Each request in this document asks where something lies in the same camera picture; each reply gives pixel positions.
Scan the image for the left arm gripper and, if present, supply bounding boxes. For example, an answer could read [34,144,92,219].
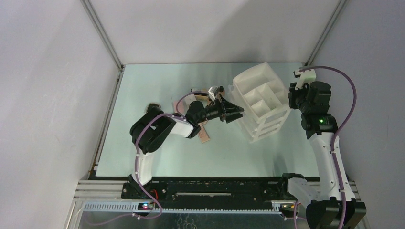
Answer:
[196,94,244,124]

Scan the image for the white plastic drawer organizer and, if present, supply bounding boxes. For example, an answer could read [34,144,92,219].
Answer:
[230,63,291,143]

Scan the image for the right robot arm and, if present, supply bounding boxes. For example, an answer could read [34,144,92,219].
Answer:
[277,81,366,229]

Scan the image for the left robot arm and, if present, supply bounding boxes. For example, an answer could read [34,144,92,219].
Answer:
[129,95,244,199]

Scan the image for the tan rectangular makeup palette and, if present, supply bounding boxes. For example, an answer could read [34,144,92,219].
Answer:
[197,125,210,144]

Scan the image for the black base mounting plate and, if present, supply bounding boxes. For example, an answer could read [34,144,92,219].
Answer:
[121,176,297,210]

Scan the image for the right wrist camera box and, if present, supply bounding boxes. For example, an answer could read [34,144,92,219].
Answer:
[293,69,316,88]

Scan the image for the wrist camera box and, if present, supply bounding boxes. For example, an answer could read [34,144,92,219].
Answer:
[208,86,220,102]
[293,69,316,88]

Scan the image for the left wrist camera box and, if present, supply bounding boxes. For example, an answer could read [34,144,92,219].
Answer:
[208,86,220,102]

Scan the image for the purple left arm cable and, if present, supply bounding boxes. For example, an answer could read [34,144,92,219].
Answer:
[133,91,210,220]

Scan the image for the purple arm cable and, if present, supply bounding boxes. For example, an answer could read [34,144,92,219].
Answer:
[292,65,358,229]
[133,91,210,220]

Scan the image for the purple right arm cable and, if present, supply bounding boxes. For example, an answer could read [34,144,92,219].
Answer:
[292,65,358,229]

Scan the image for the aluminium frame rail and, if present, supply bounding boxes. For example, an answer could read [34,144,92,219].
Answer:
[80,0,124,71]

